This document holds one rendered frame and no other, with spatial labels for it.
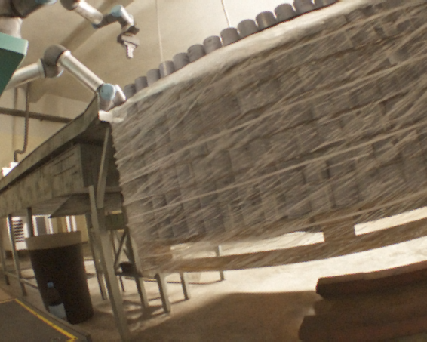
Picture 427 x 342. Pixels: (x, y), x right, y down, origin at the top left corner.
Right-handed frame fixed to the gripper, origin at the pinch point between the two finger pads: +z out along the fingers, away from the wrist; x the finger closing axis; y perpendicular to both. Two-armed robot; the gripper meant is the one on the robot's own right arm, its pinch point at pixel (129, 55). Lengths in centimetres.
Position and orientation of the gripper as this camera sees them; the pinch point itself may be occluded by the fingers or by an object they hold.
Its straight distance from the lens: 153.9
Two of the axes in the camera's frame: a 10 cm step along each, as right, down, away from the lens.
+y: -7.9, 2.5, 5.6
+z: 2.0, 9.7, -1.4
